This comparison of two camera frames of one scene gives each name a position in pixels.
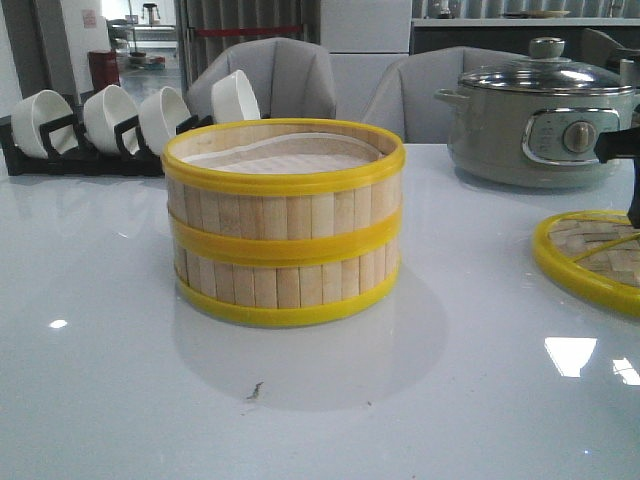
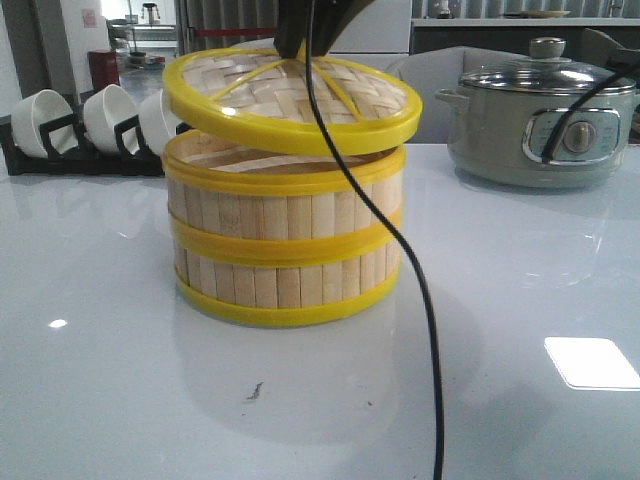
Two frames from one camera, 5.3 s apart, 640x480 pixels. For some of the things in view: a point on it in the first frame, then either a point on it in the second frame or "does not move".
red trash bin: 104,69 does not move
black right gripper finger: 617,144 to 291,27
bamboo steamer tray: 283,191 does not move
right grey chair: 405,102 does not move
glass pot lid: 546,69 does not move
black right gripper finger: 634,213 to 330,17
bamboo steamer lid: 594,253 to 262,99
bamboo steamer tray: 274,279 does not move
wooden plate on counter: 545,13 does not move
